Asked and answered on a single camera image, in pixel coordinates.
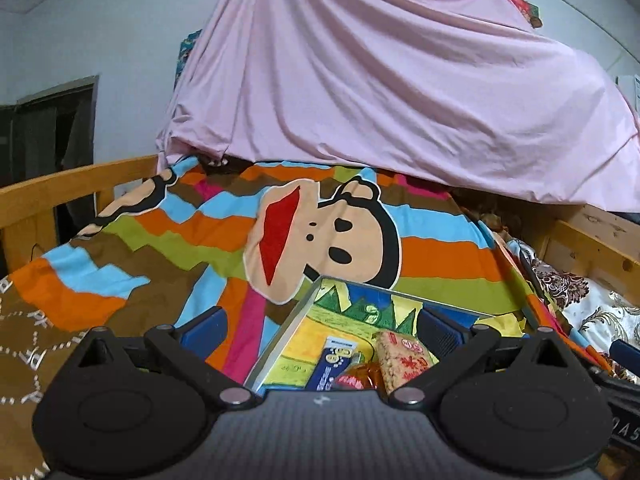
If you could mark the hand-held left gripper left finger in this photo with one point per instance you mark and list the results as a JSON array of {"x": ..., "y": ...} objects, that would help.
[{"x": 205, "y": 331}]

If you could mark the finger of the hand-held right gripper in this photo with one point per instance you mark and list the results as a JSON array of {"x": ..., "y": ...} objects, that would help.
[{"x": 627, "y": 355}]

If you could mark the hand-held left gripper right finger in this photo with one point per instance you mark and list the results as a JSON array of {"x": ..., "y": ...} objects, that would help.
[{"x": 442, "y": 331}]

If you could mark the rice cracker packet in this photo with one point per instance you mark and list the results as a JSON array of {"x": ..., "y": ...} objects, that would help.
[{"x": 404, "y": 360}]

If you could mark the dinosaur print metal tray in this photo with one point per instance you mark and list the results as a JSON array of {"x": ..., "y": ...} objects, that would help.
[{"x": 350, "y": 311}]

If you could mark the orange red snack packet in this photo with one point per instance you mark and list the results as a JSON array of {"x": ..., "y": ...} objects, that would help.
[{"x": 357, "y": 379}]

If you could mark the blue snack stick packet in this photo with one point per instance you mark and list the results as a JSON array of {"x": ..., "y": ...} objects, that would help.
[{"x": 330, "y": 366}]

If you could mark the floral satin quilt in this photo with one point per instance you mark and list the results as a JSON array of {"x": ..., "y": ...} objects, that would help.
[{"x": 600, "y": 305}]

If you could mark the cartoon monkey printed blanket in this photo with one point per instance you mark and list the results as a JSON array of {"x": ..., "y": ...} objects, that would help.
[{"x": 175, "y": 240}]

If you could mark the striped monkey blanket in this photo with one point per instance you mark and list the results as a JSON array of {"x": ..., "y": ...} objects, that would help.
[{"x": 45, "y": 195}]

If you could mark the pink bed sheet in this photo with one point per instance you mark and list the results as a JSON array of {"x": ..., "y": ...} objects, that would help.
[{"x": 400, "y": 85}]

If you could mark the dark door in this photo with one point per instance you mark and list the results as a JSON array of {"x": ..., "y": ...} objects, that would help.
[{"x": 45, "y": 135}]

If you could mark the teal floral cloth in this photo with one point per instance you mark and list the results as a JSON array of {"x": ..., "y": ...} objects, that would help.
[{"x": 186, "y": 55}]

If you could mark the red floral cloth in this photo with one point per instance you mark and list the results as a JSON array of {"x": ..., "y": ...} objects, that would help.
[{"x": 524, "y": 10}]

